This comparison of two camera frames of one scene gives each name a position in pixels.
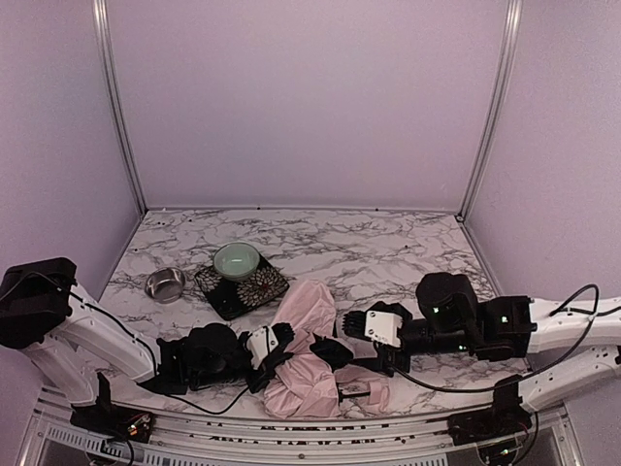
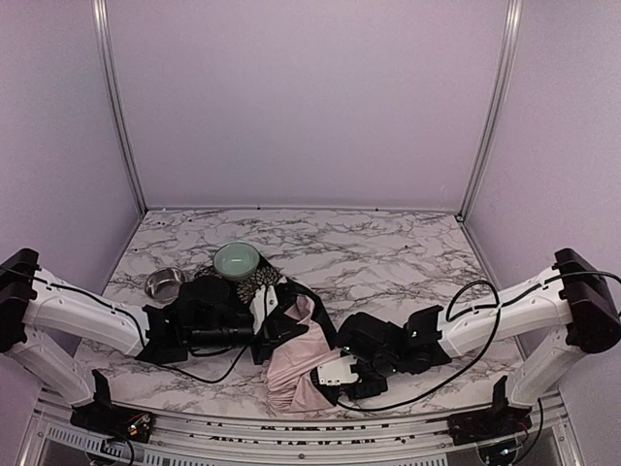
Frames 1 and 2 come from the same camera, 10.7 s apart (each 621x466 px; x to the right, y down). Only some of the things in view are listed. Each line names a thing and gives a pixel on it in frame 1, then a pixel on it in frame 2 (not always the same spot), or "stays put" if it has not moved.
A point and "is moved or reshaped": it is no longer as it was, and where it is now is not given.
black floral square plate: [233, 299] stays put
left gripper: [265, 364] -> [279, 327]
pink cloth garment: [314, 378] is moved or reshaped
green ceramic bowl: [236, 261] stays put
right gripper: [376, 358] -> [327, 391]
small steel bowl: [165, 284] stays put
